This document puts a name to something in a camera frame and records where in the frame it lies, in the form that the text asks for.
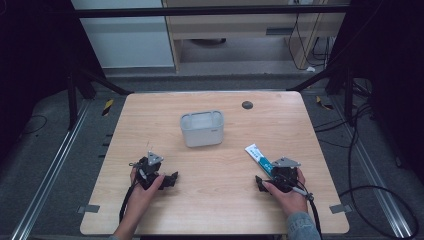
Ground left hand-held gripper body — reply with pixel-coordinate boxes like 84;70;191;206
129;151;165;191

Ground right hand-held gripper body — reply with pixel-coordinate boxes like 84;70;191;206
269;156;303;194

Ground white and blue toothpaste tube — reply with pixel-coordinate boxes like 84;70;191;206
244;143;278;178

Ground white plastic basket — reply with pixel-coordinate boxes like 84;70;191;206
179;109;225;149

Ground person's left hand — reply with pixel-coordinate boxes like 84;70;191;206
129;167;166;218

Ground person's right hand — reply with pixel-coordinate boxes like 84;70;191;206
261;167;310;218

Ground yellow black striped tape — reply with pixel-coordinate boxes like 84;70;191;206
101;98;115;117
315;95;334;111

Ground black metal stand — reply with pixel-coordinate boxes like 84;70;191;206
64;64;134;132
286;63;359;128

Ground white cabinet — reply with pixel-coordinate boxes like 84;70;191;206
70;0;176;69

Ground light wooden cabinet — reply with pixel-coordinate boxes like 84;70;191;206
161;0;348;73

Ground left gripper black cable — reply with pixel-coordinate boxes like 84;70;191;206
118;181;138;224

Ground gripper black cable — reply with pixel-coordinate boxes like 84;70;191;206
118;181;138;224
291;185;324;240

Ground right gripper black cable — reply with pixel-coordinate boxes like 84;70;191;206
291;185;324;240

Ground grey metal table bracket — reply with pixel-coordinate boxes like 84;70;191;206
77;204;101;215
329;203;353;215

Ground aluminium floor rail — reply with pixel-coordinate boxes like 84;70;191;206
329;96;416;239
9;99;93;240

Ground thick black floor cable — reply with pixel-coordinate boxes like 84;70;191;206
338;103;420;240

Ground thin black floor cable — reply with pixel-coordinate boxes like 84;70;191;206
19;114;49;136

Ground black hanging cables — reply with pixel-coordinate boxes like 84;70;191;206
287;13;334;72

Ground black horizontal frame bar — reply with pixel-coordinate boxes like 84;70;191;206
74;4;351;19

